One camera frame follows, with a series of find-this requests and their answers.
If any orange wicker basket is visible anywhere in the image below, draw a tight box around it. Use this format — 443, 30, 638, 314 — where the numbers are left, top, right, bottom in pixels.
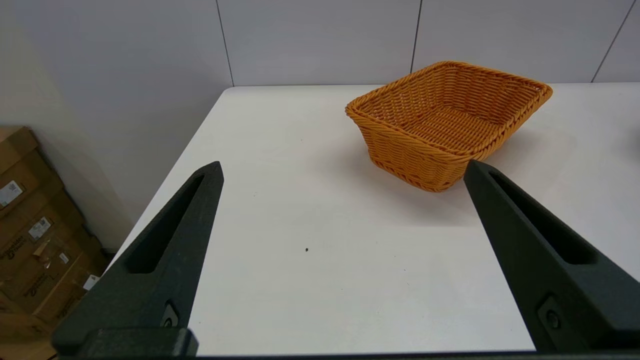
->
345, 60, 554, 193

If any brown cardboard box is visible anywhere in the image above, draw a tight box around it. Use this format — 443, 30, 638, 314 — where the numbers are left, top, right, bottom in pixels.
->
0, 125, 66, 221
0, 310, 57, 360
0, 235, 111, 326
0, 187, 88, 281

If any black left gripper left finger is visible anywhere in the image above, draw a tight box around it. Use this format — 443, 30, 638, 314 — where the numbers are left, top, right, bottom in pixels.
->
51, 160, 225, 357

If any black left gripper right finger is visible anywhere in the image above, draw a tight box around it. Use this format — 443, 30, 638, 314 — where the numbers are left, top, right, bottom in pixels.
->
463, 159, 640, 353

